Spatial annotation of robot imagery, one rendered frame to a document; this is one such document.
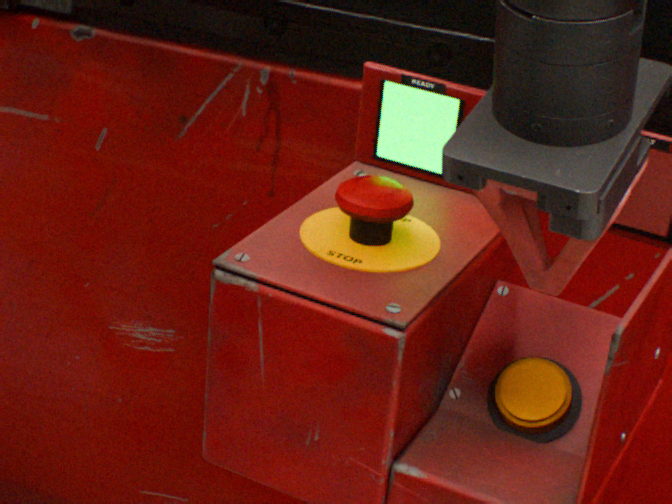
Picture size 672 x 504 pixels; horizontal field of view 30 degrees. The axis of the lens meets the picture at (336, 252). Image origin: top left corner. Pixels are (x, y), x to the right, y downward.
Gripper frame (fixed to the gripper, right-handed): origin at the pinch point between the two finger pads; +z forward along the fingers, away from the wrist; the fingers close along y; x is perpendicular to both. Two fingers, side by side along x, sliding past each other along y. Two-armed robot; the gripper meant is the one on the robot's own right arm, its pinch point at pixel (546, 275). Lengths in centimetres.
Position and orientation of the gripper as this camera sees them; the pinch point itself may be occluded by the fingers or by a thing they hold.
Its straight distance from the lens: 58.2
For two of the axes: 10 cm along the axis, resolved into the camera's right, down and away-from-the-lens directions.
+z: 0.4, 7.7, 6.4
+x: -8.8, -2.8, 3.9
